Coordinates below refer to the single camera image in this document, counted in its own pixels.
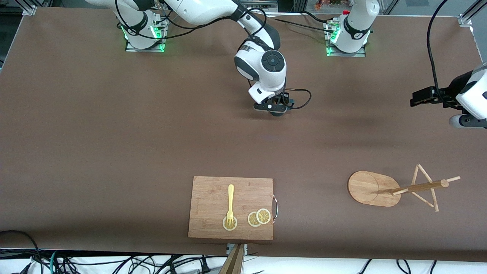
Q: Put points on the wooden tripod leg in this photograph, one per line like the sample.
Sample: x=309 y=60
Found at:
x=234 y=262

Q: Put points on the bamboo cutting board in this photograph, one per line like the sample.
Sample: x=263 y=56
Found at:
x=213 y=205

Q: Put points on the yellow plastic fork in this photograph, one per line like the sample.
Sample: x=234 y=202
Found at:
x=230 y=198

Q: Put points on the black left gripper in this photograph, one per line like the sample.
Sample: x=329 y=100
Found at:
x=451 y=92

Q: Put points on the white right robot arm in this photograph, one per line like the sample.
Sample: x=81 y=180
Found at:
x=198 y=9

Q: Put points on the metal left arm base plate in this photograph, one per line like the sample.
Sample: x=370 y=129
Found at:
x=331 y=53

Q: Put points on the metal table edge bracket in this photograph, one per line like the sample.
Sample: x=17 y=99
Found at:
x=229 y=248

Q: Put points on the grey power strip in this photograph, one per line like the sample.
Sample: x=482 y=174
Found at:
x=262 y=3

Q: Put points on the wooden mug rack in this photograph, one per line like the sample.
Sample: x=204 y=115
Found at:
x=369 y=188

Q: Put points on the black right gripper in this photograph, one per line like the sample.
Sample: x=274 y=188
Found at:
x=286 y=99

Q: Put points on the lemon slice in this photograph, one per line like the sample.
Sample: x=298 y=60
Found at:
x=252 y=219
x=225 y=226
x=263 y=216

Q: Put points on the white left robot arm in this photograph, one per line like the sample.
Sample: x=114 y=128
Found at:
x=357 y=23

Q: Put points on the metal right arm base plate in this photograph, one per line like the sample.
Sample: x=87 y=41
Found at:
x=131 y=46

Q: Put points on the aluminium frame corner bracket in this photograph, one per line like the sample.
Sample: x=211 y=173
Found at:
x=465 y=20
x=29 y=10

